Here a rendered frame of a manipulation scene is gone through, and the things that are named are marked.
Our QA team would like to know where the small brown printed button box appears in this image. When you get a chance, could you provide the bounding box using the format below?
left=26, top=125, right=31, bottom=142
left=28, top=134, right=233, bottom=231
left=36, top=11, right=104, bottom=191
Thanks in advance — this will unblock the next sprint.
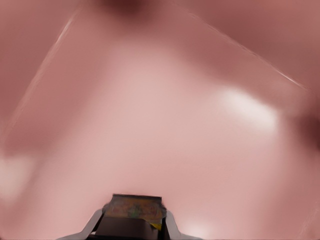
left=95, top=192, right=167, bottom=237

